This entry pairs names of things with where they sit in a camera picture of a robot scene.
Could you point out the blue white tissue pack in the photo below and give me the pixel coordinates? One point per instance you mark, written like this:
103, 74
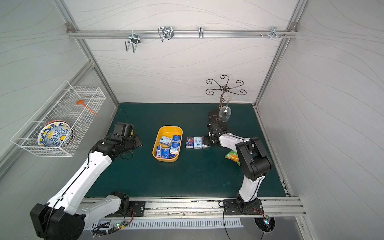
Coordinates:
176, 140

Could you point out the light blue anime tissue pack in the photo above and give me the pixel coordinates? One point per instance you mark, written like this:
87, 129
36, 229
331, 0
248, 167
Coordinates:
167, 141

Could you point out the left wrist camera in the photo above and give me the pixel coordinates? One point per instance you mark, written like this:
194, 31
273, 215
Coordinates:
122, 129

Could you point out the aluminium top rail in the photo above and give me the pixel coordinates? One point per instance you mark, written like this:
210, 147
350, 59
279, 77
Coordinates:
179, 34

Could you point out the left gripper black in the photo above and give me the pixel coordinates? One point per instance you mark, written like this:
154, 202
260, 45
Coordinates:
132, 141

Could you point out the black metal glass stand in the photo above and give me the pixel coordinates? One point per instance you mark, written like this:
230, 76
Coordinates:
226, 93

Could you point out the small metal hook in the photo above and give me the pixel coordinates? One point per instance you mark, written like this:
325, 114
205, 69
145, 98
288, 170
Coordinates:
201, 32

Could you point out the metal hook right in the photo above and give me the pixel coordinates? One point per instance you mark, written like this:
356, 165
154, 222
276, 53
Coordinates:
273, 34

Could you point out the yellow plastic storage box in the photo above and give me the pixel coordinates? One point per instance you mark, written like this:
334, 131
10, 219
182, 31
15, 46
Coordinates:
168, 131

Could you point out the dark purple tissue pack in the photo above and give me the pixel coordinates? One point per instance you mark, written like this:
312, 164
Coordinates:
205, 143

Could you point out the green snack bag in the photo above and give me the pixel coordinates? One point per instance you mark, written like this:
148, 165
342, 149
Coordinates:
233, 155

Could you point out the green table mat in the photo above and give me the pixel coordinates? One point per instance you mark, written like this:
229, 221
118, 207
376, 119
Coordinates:
196, 173

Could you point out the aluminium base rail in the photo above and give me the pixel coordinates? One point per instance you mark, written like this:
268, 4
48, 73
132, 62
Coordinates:
210, 207

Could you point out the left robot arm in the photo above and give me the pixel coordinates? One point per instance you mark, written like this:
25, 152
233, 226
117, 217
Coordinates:
61, 218

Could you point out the purple anime tissue pack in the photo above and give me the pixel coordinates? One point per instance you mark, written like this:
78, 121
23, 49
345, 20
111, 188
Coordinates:
190, 142

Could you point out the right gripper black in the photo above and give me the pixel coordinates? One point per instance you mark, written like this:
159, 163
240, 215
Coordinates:
212, 138

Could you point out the blue Tempo tissue pack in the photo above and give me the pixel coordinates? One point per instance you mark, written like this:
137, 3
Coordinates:
165, 153

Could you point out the clear wine glass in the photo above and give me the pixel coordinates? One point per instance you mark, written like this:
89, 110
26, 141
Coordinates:
225, 113

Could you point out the orange plastic spoon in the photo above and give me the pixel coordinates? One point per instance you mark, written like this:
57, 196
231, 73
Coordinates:
82, 102

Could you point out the metal double hook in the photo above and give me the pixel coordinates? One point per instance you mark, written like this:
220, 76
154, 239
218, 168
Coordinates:
166, 33
132, 42

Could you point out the metal double hook left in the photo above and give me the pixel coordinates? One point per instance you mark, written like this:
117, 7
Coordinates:
132, 42

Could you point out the metal double hook middle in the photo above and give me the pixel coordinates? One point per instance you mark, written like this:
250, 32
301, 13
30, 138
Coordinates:
166, 33

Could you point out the blue yellow patterned plate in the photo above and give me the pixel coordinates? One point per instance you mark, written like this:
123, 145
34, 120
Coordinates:
55, 134

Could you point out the white wire basket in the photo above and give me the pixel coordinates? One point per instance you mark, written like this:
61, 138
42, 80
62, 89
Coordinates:
60, 106

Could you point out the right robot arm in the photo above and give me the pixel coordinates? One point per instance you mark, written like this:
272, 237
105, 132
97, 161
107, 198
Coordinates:
253, 158

